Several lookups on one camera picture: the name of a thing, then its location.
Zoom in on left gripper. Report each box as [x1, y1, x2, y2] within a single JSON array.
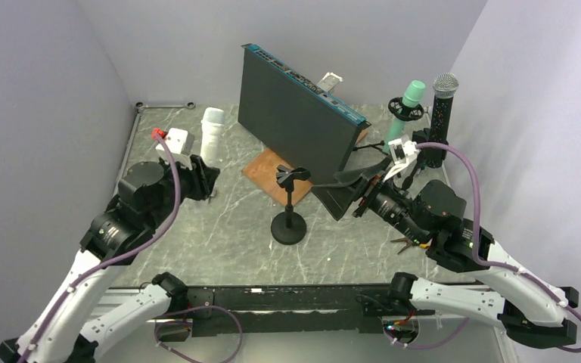
[[148, 153, 221, 228]]

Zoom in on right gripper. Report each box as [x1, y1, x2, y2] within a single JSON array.
[[310, 154, 428, 244]]

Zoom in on white microphone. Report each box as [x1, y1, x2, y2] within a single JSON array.
[[200, 107, 225, 166]]

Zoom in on black round-base mic stand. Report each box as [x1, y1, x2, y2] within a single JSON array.
[[271, 164, 311, 246]]

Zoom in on black sparkly microphone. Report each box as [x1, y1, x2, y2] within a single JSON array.
[[424, 72, 459, 169]]

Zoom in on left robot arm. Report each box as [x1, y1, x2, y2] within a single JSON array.
[[0, 155, 220, 362]]

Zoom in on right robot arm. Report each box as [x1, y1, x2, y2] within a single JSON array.
[[312, 163, 578, 349]]

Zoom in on mint green microphone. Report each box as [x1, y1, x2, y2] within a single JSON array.
[[383, 80, 426, 154]]

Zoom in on wooden board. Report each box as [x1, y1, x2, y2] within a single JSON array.
[[242, 130, 368, 206]]

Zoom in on silver wrench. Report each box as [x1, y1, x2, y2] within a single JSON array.
[[135, 101, 197, 113]]

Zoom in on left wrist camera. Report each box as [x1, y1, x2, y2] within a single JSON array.
[[151, 128, 195, 169]]

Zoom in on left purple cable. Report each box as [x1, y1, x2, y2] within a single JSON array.
[[17, 129, 184, 363]]

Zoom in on purple cable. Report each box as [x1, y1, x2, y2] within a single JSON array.
[[17, 129, 184, 363], [410, 142, 581, 354]]

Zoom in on dark rack network switch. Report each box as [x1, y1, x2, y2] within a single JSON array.
[[238, 43, 371, 185]]

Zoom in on yellow-handled pliers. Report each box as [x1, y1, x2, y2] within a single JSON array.
[[390, 237, 430, 255]]

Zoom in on black tripod shock-mount stand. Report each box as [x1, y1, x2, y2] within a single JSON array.
[[353, 96, 424, 156]]

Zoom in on black front frame rail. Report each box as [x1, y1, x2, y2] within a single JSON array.
[[169, 284, 433, 337]]

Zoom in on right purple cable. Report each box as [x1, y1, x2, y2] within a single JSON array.
[[410, 142, 581, 354]]

